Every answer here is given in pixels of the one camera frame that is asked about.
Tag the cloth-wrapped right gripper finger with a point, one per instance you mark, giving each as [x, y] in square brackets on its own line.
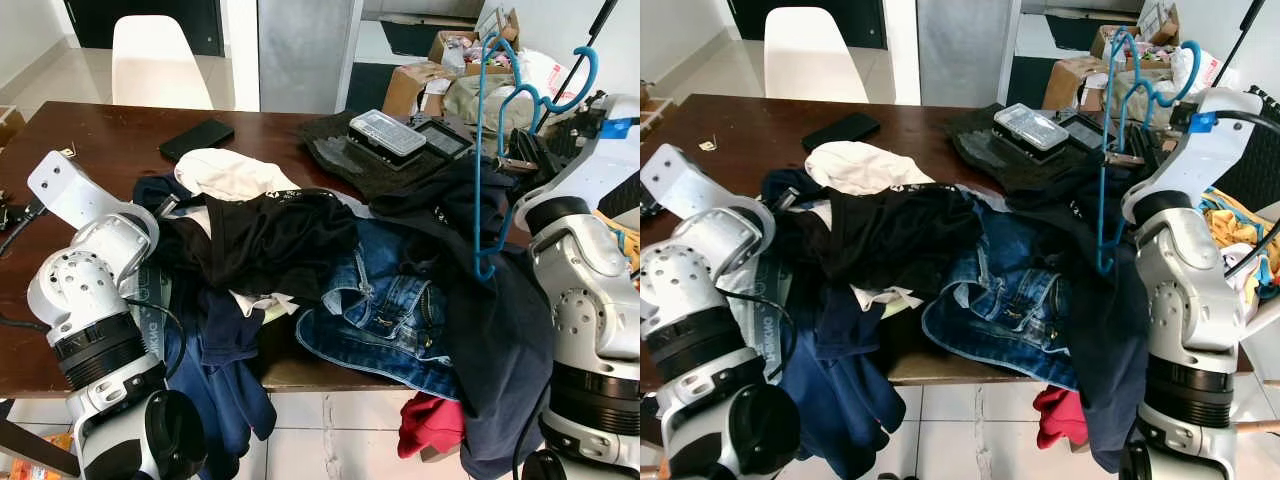
[515, 159]
[515, 168]
[1125, 154]
[1125, 162]

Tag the blue plastic clothes hanger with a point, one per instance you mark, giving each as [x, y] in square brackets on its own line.
[1193, 68]
[593, 72]

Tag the black printed shirt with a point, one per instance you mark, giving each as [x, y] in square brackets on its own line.
[900, 235]
[270, 240]

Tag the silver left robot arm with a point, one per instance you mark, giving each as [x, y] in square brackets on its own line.
[85, 290]
[690, 290]

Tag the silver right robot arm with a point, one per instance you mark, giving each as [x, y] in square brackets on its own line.
[580, 300]
[1190, 290]

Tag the khaki fabric bag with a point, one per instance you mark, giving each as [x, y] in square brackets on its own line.
[1165, 112]
[460, 105]

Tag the black tablet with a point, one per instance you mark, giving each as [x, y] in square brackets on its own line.
[1085, 130]
[445, 140]

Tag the white plastic bag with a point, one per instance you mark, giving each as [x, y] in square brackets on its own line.
[1212, 72]
[545, 75]

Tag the plain brown cardboard box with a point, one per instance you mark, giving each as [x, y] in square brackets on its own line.
[1065, 80]
[405, 90]

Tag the clear plastic box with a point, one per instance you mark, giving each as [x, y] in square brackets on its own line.
[388, 132]
[1030, 125]

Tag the yellow garment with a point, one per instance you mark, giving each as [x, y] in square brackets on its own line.
[625, 245]
[1235, 225]

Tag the cardboard box with clutter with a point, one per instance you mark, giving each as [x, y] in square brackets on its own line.
[440, 45]
[1100, 40]

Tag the black rod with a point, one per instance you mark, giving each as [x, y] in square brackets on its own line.
[1248, 25]
[601, 25]

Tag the black textured mat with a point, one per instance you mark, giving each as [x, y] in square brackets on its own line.
[975, 145]
[340, 160]

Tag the dark navy long garment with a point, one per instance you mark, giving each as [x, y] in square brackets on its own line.
[500, 340]
[1110, 340]

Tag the blue denim jeans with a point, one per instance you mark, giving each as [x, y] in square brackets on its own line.
[390, 320]
[1000, 310]

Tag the white garment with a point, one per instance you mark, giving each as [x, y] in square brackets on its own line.
[235, 175]
[870, 168]

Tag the red crumpled cloth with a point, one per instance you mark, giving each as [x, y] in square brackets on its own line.
[1058, 415]
[430, 425]

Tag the black phone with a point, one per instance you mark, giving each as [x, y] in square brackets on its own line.
[197, 140]
[840, 132]

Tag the white plastic chair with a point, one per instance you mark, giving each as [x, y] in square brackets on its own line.
[160, 65]
[815, 55]

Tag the blue cotton garment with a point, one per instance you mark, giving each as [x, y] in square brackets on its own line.
[850, 370]
[225, 370]

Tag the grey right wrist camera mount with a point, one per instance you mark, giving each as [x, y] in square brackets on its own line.
[600, 165]
[1215, 150]

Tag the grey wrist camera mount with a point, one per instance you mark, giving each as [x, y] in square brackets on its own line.
[1215, 150]
[600, 165]
[60, 185]
[680, 180]

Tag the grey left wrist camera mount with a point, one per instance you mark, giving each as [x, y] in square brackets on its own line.
[60, 185]
[680, 180]

